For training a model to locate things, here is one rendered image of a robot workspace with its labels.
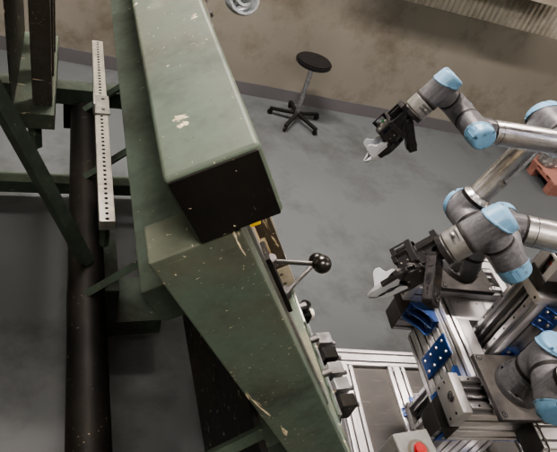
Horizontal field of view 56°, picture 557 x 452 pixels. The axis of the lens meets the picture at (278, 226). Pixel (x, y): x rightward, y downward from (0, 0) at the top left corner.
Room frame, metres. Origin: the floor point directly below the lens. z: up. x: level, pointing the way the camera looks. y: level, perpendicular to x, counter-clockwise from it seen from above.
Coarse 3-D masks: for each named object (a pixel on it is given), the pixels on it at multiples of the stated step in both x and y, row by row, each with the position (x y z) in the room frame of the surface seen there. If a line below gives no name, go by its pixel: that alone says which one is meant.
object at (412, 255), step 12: (408, 240) 0.96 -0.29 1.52; (432, 240) 0.96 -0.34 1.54; (396, 252) 0.96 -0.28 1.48; (408, 252) 0.94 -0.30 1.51; (420, 252) 0.95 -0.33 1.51; (432, 252) 0.94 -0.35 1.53; (444, 252) 0.92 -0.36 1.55; (396, 264) 0.93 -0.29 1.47; (408, 264) 0.91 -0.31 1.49; (420, 264) 0.91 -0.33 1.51; (408, 276) 0.90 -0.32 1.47; (420, 276) 0.91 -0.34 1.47
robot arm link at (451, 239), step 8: (448, 232) 0.96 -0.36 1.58; (456, 232) 0.95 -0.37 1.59; (448, 240) 0.94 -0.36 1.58; (456, 240) 0.93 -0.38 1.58; (464, 240) 0.93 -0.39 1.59; (448, 248) 0.92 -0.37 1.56; (456, 248) 0.92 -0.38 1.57; (464, 248) 0.92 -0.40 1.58; (456, 256) 0.92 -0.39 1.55; (464, 256) 0.93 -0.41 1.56
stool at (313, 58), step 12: (300, 60) 4.02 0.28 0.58; (312, 60) 4.09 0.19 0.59; (324, 60) 4.17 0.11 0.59; (312, 72) 4.11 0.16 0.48; (324, 72) 4.02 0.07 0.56; (300, 96) 4.10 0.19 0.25; (276, 108) 4.10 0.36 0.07; (300, 108) 4.11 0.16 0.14; (288, 120) 3.95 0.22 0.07; (312, 132) 4.00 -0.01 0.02
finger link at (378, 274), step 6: (378, 270) 0.93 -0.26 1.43; (390, 270) 0.92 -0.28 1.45; (378, 276) 0.92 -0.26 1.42; (384, 276) 0.91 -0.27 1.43; (378, 282) 0.90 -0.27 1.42; (390, 282) 0.89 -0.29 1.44; (396, 282) 0.89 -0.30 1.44; (372, 288) 0.89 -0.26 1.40; (378, 288) 0.89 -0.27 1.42; (384, 288) 0.89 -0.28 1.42; (372, 294) 0.89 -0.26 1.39; (378, 294) 0.89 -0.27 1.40
